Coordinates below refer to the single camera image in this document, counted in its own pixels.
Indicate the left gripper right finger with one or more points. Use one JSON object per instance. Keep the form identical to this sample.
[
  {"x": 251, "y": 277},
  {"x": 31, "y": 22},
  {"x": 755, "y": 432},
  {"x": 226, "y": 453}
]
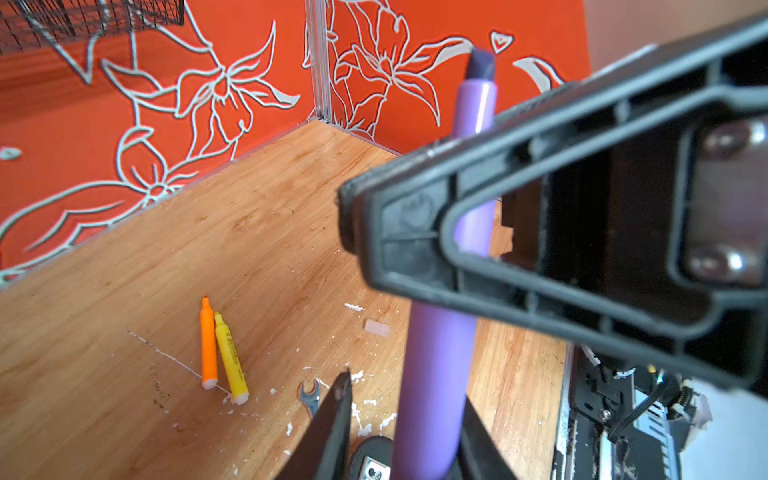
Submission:
[{"x": 478, "y": 456}]

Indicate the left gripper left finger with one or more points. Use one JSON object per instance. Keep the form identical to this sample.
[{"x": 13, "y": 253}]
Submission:
[{"x": 323, "y": 450}]

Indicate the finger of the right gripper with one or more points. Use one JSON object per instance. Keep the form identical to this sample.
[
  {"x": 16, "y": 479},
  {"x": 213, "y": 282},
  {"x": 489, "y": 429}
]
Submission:
[{"x": 626, "y": 212}]

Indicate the purple marker pen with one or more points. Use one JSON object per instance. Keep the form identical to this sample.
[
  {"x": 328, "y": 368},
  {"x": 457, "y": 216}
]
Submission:
[{"x": 441, "y": 335}]

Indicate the yellow highlighter pen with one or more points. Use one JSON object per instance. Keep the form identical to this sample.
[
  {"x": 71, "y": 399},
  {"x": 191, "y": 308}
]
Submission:
[{"x": 238, "y": 386}]

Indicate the clear pen cap middle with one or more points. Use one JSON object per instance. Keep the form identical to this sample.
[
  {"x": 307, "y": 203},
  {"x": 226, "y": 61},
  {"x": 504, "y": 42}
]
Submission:
[{"x": 377, "y": 328}]

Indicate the orange highlighter pen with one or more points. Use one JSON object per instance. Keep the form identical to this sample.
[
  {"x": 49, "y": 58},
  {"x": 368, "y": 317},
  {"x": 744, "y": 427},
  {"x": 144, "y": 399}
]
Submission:
[{"x": 208, "y": 346}]

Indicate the black tape measure on table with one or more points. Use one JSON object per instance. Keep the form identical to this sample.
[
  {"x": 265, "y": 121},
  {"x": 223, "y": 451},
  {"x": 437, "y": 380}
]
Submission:
[{"x": 371, "y": 460}]

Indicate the black wire basket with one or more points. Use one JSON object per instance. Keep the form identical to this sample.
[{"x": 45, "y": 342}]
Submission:
[{"x": 34, "y": 24}]

